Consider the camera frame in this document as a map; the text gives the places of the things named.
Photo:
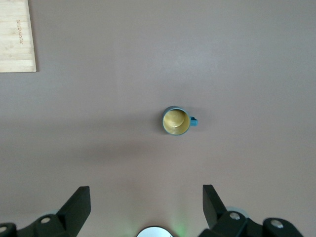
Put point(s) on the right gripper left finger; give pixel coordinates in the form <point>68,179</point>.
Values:
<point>74,209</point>

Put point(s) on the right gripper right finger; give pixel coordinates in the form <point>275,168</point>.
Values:
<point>214,212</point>

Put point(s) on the teal ribbed cup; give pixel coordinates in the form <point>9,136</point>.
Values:
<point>174,123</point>

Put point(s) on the bamboo cutting board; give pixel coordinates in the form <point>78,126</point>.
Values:
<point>14,37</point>

